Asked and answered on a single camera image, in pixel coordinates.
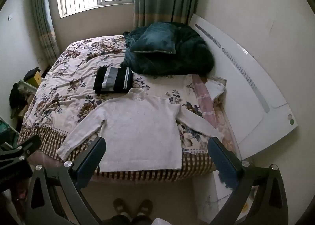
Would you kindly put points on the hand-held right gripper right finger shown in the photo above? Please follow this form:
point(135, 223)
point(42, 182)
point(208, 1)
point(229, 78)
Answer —
point(224, 163)

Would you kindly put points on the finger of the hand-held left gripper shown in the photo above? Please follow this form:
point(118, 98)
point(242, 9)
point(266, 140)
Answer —
point(27, 145)

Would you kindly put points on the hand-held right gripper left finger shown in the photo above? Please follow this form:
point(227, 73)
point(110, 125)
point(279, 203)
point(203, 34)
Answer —
point(91, 161)

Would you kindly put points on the white knit sweater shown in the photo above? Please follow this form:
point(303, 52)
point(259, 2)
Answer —
point(140, 129)

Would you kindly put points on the folded dark clothes stack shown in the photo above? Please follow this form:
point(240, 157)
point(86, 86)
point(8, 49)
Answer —
point(112, 79)

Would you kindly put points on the green shelf rack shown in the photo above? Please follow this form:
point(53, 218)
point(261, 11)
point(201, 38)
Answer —
point(7, 131)

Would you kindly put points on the dark cloth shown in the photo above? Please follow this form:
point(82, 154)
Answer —
point(17, 99)

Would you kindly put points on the white plastic item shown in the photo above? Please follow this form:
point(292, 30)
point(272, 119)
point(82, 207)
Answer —
point(27, 87)

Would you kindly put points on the pink bed sheet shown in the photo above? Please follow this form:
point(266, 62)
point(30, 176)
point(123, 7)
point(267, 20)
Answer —
point(204, 101)

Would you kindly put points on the person's dark trousers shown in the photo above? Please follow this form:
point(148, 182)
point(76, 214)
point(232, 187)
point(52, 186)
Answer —
point(123, 220)

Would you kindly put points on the person's right shoe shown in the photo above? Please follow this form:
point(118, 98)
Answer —
point(145, 207)

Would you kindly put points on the floral bed blanket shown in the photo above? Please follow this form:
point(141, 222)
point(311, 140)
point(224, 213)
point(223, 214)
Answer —
point(69, 84)

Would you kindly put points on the white cloth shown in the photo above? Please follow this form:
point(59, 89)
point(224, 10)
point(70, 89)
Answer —
point(215, 87)

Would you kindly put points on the white headboard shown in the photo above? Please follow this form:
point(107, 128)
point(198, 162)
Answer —
point(246, 79)

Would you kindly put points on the dark green quilt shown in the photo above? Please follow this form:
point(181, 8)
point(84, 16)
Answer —
point(187, 52)

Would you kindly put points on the narrow grey-green curtain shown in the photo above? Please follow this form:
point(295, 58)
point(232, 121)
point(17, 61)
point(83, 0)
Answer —
point(44, 18)

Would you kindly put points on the dark green pillow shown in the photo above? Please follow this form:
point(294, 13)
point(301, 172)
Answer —
point(152, 40)

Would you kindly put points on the white wall plate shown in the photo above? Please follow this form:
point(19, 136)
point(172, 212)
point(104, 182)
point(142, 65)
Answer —
point(10, 17)

